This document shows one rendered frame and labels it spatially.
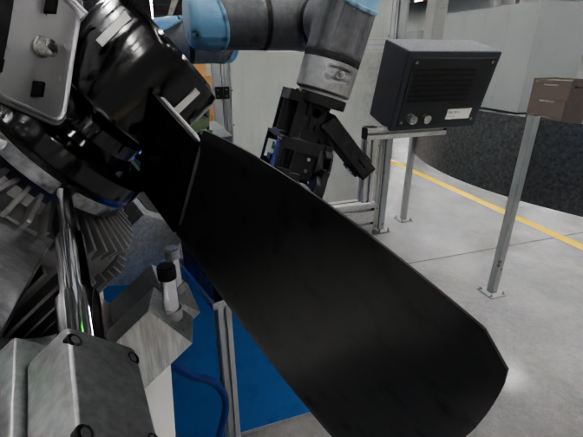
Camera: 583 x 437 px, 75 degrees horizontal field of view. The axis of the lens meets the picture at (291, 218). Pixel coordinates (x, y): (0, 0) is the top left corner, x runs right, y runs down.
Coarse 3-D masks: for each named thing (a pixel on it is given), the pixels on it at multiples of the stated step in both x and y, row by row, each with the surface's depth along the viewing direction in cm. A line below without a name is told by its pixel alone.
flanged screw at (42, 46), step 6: (36, 36) 24; (42, 36) 25; (36, 42) 24; (42, 42) 24; (48, 42) 24; (54, 42) 25; (36, 48) 24; (42, 48) 24; (48, 48) 24; (54, 48) 25; (36, 54) 25; (42, 54) 25; (48, 54) 25; (54, 54) 25
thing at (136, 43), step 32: (128, 0) 29; (96, 32) 29; (128, 32) 28; (160, 32) 29; (96, 64) 28; (128, 64) 29; (160, 64) 29; (192, 64) 31; (96, 96) 29; (128, 96) 29; (160, 96) 30; (32, 128) 27; (64, 128) 30; (96, 128) 31; (128, 128) 30; (64, 160) 28; (96, 160) 31; (128, 160) 35; (96, 192) 31; (128, 192) 33
